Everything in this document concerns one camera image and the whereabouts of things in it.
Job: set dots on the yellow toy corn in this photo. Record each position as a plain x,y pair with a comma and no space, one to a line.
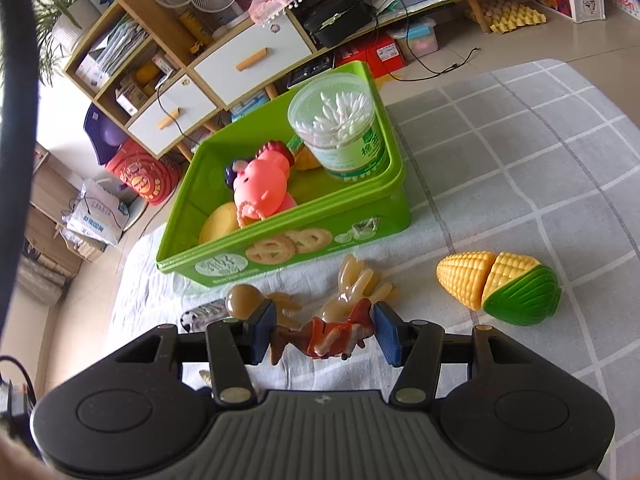
480,280

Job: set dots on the clear plastic storage box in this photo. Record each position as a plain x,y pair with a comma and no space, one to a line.
415,37

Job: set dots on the grey checked cloth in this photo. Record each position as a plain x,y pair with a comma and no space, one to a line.
525,170

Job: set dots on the red bucket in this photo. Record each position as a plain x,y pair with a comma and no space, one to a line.
142,175

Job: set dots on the pink pig toy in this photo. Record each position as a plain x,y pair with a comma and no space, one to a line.
262,185

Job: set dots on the small white carton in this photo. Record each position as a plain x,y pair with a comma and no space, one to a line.
131,99

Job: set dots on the yellow round lid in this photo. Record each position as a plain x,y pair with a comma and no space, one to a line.
217,225

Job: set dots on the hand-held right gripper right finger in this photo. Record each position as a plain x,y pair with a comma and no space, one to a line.
387,332

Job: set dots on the yellow egg tray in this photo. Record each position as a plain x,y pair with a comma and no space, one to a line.
510,15

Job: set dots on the potted green plant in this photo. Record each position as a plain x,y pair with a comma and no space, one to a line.
55,15

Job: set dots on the purple bag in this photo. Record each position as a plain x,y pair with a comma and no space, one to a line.
102,132

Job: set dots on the green plastic storage box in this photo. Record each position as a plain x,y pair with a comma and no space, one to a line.
380,210

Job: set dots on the orange fox figurine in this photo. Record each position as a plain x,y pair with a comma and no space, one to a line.
325,335

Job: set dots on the clear cotton swab jar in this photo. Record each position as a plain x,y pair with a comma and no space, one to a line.
340,130

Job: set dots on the white plastic crate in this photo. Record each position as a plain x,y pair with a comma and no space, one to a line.
570,0

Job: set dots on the spiral seashell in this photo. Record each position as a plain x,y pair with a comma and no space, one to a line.
205,377

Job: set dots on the red box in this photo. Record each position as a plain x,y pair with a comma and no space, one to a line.
370,55

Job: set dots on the brown squid toy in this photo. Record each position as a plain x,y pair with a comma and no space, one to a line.
350,285

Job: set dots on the wooden tv cabinet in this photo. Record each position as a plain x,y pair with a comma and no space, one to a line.
170,25

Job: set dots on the black bag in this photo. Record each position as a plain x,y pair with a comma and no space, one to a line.
340,17

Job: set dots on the yellow can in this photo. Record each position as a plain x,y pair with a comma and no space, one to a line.
197,27

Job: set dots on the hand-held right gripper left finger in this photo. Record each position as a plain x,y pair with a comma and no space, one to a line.
262,330

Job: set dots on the brown octopus toy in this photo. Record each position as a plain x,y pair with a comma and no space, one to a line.
242,302

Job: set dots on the white shopping bag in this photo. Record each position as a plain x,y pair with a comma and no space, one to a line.
97,215

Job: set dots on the stack of papers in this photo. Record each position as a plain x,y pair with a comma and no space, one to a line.
112,50

